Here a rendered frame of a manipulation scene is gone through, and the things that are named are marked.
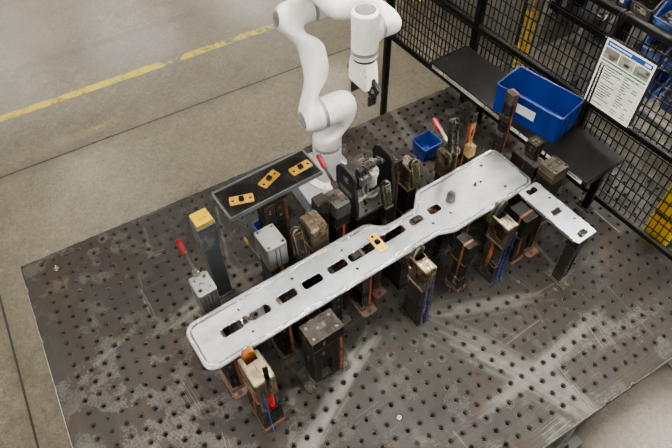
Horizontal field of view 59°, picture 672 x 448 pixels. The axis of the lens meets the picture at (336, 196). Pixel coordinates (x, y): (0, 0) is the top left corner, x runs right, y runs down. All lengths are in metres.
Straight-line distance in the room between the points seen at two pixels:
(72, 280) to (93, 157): 1.59
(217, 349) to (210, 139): 2.23
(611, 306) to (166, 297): 1.71
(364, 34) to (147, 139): 2.53
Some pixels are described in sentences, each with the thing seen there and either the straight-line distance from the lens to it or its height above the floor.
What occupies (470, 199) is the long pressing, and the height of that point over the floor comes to 1.00.
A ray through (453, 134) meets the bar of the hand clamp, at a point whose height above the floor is 1.15.
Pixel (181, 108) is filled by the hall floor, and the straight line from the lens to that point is 4.24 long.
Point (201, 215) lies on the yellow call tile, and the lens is 2.04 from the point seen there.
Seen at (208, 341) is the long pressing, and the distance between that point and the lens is 1.97.
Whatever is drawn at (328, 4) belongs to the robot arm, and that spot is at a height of 1.71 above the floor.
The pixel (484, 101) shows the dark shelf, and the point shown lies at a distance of 2.64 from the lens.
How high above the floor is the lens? 2.72
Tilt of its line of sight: 50 degrees down
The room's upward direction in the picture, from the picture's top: 1 degrees counter-clockwise
